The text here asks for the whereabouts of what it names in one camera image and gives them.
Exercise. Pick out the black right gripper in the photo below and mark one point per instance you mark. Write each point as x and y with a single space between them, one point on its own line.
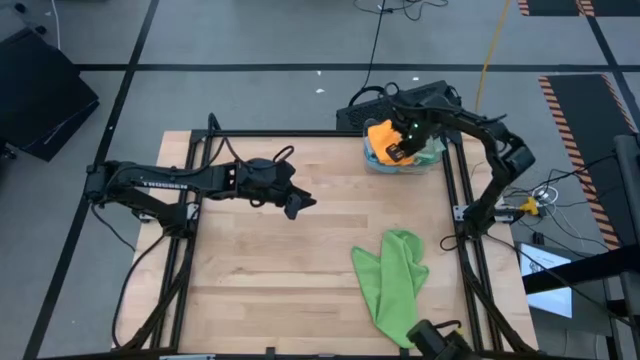
412 127

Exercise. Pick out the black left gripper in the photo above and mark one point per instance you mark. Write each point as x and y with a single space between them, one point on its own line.
267 182

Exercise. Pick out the sage green microfiber towel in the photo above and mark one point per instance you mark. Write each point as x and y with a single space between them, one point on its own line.
431 152

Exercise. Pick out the orange microfiber towel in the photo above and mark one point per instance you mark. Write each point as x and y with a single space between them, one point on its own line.
382 142

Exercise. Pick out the blue microfiber towel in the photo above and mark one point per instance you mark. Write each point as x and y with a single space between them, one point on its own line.
375 161

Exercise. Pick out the clear plastic bin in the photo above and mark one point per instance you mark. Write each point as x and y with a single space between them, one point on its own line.
380 170

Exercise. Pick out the lime green microfiber towel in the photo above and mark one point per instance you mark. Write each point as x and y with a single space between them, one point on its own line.
392 285

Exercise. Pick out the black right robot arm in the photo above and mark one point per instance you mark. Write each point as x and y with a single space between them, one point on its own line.
500 150

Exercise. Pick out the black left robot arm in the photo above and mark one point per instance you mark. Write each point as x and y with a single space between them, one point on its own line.
165 182

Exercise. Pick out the black perforated computer case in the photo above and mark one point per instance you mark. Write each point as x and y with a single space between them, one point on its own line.
365 112

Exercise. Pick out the black hazard-striped floor mat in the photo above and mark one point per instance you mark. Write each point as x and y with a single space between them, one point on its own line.
550 6
585 125

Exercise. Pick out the white printed sheet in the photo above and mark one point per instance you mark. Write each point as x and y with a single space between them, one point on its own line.
547 300

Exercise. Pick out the black diagonal beam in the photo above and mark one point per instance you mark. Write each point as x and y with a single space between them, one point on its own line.
590 270

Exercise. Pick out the large black box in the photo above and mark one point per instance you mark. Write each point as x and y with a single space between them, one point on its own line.
40 95

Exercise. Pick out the black metal table frame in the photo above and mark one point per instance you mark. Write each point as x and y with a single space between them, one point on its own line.
300 133

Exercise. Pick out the grey upright post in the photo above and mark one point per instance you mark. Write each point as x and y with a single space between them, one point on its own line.
629 175

